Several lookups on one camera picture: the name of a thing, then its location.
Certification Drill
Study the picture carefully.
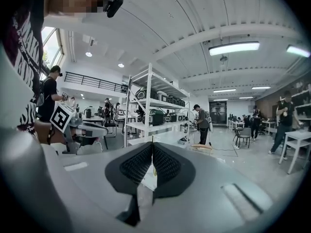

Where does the white metal shelving rack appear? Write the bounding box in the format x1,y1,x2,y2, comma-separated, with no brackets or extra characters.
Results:
123,62,190,148

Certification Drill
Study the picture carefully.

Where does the grey chair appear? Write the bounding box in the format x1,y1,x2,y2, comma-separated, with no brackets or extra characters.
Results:
233,127,252,148

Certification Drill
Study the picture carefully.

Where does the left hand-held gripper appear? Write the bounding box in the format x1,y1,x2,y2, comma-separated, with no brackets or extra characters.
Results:
50,102,109,155

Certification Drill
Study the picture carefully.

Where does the person's left forearm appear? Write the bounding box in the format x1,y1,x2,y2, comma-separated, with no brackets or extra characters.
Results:
34,119,66,145

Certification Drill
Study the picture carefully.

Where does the group of black green appliances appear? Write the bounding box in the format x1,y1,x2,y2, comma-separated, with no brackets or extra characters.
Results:
135,86,187,127

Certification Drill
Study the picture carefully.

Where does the small white table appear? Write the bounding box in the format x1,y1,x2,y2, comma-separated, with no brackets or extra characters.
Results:
278,131,311,174

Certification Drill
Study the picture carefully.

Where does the black balcony railing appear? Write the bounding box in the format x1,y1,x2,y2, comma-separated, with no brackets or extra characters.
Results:
64,71,128,94

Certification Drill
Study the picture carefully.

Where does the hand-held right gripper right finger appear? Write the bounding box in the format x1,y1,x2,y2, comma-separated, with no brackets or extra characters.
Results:
153,142,292,233

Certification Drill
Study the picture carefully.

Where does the dark red printed t-shirt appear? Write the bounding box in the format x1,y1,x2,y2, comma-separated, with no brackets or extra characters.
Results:
2,0,46,135

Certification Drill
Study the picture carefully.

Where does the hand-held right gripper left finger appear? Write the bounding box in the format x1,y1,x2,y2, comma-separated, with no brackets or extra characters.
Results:
55,141,154,233

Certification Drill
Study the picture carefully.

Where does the long ceiling light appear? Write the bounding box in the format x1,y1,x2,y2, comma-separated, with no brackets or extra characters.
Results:
286,44,311,58
208,41,260,57

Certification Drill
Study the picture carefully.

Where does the black head-mounted camera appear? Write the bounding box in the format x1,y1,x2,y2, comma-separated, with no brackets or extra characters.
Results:
103,0,124,18

